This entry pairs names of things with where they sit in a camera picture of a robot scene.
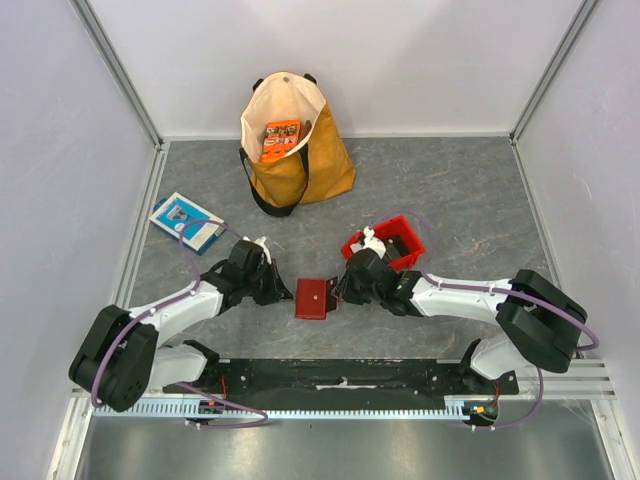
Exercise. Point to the red plastic bin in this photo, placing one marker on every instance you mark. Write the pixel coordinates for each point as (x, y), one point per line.
(403, 245)

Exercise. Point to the aluminium frame rail right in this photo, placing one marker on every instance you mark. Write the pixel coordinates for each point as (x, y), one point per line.
(541, 149)

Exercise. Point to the aluminium frame rail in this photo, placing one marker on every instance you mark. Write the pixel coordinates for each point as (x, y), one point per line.
(151, 181)
(541, 149)
(581, 377)

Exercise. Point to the red leather card holder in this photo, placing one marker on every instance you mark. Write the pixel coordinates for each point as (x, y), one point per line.
(312, 301)

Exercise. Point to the blue white razor package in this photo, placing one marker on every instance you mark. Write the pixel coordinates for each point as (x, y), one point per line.
(179, 217)

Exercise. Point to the white slotted cable duct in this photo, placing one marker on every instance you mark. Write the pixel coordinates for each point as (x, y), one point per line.
(191, 407)

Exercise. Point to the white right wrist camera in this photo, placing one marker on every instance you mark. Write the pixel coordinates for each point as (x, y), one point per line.
(367, 239)

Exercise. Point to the aluminium frame rail left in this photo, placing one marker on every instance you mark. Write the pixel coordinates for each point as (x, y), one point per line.
(151, 181)

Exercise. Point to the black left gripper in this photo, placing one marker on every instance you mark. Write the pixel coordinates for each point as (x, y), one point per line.
(277, 290)

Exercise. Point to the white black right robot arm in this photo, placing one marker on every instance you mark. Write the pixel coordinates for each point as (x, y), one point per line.
(540, 326)

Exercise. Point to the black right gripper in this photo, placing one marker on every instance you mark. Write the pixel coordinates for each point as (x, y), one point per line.
(350, 288)

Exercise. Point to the aluminium front frame rail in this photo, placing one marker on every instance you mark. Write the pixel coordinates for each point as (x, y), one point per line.
(581, 377)

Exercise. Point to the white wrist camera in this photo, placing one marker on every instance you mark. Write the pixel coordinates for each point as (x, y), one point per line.
(367, 239)
(262, 243)

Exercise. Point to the mustard yellow tote bag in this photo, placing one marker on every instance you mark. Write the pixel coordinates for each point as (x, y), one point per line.
(317, 169)

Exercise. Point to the orange snack box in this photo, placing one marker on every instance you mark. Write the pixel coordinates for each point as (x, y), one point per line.
(279, 139)

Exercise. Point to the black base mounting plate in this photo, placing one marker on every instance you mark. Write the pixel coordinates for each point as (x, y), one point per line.
(276, 382)

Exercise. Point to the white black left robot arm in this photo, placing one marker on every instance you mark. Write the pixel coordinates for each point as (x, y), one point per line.
(125, 352)

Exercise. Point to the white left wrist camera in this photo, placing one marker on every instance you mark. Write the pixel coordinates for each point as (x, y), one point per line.
(262, 243)

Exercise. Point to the black credit card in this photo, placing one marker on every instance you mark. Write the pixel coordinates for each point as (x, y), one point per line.
(331, 286)

